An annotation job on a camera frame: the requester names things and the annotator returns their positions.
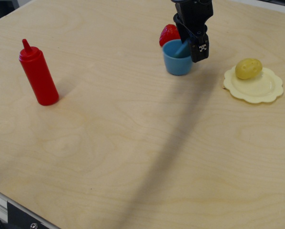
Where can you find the cream scalloped plate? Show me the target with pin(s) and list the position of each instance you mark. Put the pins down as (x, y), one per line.
(264, 88)

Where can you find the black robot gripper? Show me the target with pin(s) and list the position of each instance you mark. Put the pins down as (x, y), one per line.
(190, 21)

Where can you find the green toy cucumber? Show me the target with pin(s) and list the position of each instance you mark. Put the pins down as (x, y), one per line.
(182, 51)

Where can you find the yellow toy potato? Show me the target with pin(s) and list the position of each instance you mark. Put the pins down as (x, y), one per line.
(248, 68)

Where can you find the red toy strawberry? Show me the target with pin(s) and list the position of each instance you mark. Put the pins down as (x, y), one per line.
(169, 33)

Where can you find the blue plastic cup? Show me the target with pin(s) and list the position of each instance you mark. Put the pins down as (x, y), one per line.
(176, 66)

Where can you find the red squeeze bottle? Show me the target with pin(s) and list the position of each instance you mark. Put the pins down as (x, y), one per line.
(35, 67)

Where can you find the black corner bracket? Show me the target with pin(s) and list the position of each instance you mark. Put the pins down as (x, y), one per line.
(23, 218)

